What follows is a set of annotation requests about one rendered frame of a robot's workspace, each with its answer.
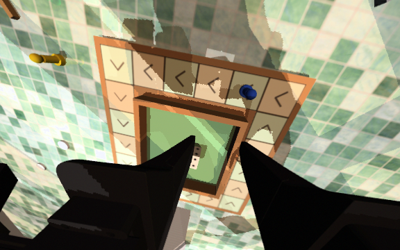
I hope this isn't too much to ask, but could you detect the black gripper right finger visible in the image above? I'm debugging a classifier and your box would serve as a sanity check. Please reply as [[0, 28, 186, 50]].
[[239, 142, 400, 250]]

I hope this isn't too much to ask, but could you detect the tan six-sided die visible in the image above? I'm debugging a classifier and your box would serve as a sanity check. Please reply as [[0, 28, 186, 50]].
[[190, 146, 201, 169]]

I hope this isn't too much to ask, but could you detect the dark blue pawn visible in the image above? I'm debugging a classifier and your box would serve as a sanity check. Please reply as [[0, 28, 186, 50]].
[[240, 85, 257, 100]]

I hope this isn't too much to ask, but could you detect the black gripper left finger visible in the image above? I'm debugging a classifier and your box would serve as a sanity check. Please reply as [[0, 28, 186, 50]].
[[56, 135, 195, 250]]

